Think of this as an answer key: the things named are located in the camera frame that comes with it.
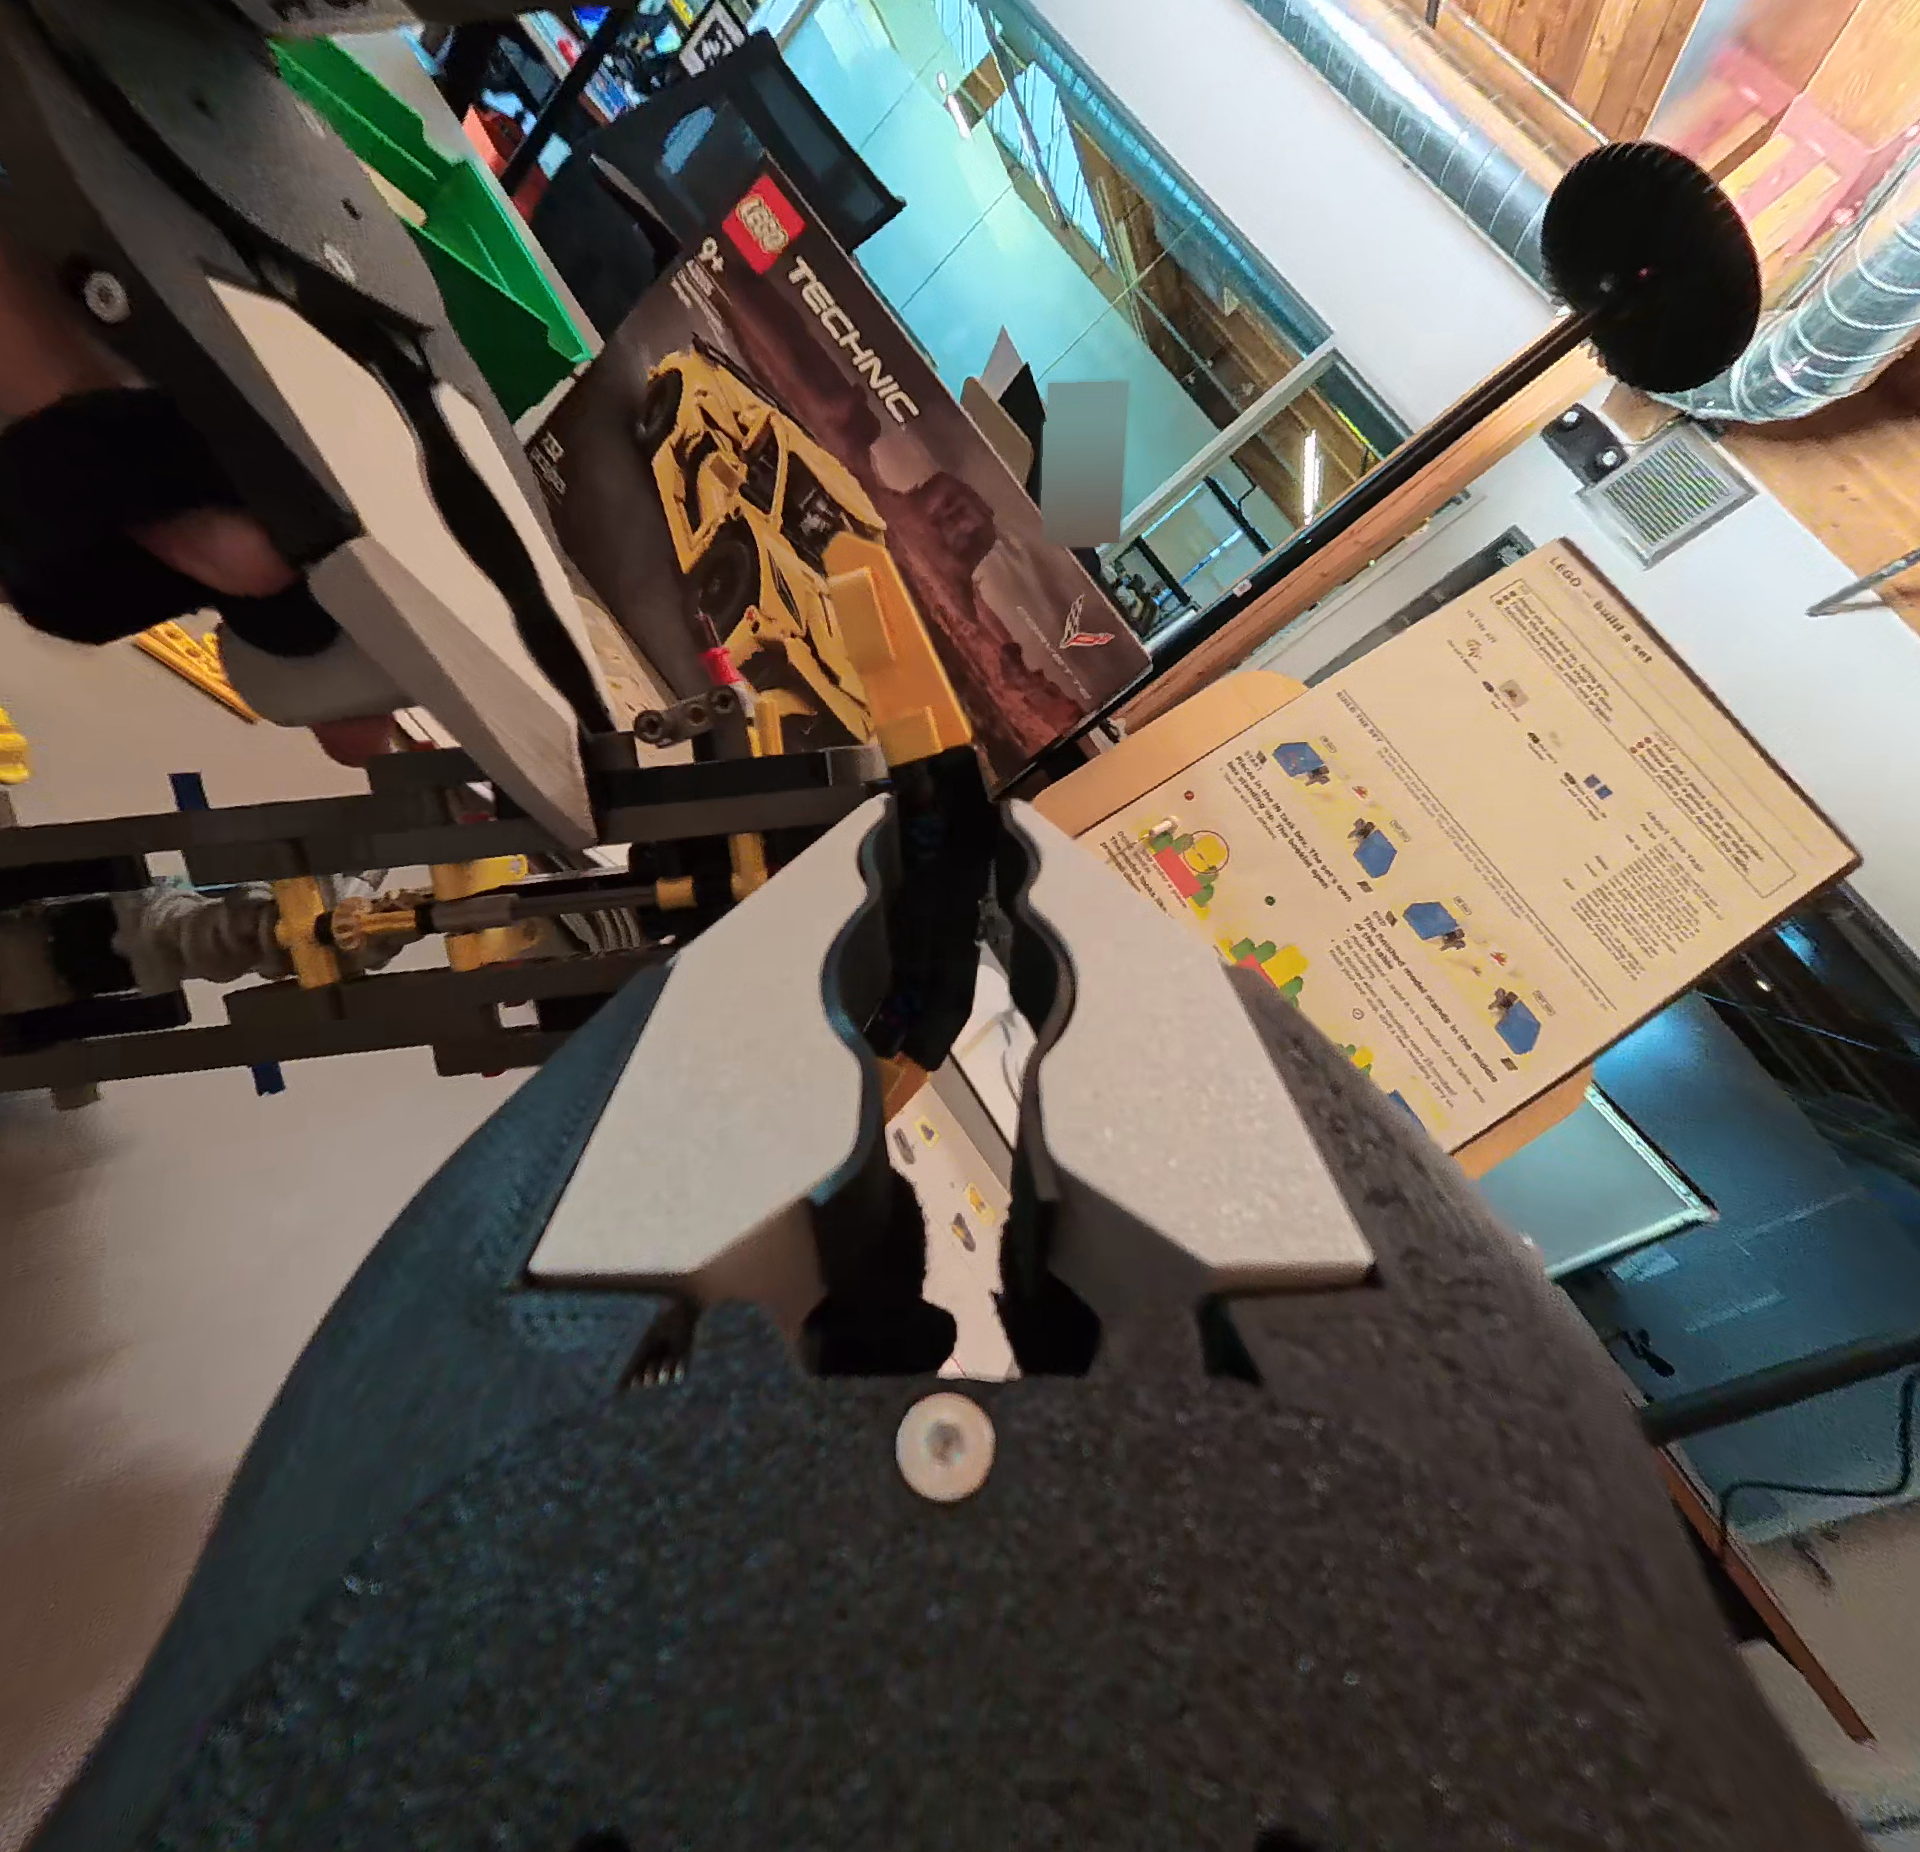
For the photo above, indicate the silver ventilation duct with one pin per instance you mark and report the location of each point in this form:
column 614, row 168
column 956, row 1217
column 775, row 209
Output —
column 1425, row 127

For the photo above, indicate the printed instruction sheet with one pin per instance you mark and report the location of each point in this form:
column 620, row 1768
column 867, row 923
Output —
column 1499, row 832

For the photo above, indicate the lego car chassis model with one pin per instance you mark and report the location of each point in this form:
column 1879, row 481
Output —
column 719, row 778

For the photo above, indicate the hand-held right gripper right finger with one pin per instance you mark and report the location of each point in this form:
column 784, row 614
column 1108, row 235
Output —
column 1199, row 1104

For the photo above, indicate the wall vent grille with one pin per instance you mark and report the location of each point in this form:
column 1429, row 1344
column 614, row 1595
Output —
column 1668, row 495

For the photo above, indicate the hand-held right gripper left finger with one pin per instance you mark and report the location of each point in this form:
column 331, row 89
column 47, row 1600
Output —
column 707, row 1104

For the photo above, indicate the pile of yellow lego pieces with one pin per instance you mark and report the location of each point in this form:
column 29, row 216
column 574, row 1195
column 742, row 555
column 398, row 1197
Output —
column 194, row 667

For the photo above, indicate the black pole stand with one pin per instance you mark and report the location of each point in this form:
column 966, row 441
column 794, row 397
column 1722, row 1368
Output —
column 1650, row 270

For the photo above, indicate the lego instruction booklet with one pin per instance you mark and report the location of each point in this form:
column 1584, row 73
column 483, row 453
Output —
column 959, row 1178

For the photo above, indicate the green plastic bin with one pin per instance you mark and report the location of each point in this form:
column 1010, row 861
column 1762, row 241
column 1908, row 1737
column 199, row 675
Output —
column 451, row 233

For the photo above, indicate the dark lego set box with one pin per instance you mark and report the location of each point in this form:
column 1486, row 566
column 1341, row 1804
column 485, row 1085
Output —
column 900, row 456

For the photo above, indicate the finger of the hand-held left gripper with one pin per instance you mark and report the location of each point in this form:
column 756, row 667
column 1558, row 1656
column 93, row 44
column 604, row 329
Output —
column 331, row 426
column 518, row 563

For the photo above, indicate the person's left hand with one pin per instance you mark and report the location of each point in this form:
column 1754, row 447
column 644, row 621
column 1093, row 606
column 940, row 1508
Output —
column 194, row 549

